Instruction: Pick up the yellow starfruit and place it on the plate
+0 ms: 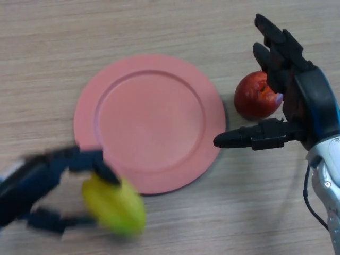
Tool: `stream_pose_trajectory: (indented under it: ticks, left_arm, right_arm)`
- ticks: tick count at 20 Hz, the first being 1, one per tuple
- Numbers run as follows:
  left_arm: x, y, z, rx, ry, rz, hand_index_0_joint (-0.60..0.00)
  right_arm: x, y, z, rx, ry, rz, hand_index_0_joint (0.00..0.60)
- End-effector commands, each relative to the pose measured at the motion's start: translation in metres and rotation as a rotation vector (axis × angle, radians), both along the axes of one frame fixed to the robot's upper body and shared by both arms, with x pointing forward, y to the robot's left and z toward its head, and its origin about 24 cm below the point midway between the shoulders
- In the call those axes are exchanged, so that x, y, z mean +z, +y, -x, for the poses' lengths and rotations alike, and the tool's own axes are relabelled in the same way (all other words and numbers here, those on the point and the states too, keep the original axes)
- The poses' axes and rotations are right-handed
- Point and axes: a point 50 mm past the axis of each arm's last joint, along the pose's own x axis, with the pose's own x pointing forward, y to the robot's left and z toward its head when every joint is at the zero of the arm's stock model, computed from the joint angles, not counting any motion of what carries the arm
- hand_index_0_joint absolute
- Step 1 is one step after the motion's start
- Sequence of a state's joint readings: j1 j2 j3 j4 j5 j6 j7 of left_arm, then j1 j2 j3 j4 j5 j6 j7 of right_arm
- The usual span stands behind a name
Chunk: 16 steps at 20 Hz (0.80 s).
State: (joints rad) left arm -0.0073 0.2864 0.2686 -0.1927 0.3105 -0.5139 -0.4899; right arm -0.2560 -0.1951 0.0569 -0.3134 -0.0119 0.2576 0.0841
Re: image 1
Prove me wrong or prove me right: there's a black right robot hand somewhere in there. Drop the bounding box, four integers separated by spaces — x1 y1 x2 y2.
213 13 340 152

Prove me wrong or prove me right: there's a red apple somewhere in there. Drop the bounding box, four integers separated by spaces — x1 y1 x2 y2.
234 70 284 120

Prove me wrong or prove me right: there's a yellow starfruit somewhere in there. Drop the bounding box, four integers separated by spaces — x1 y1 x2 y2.
81 172 147 236

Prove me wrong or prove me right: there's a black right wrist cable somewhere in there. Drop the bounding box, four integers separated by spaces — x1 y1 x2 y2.
303 164 330 230

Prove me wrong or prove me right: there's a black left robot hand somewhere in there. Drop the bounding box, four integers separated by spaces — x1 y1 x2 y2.
0 145 120 235

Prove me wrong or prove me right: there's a pink round plate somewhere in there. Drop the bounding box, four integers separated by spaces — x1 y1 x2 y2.
73 54 226 197

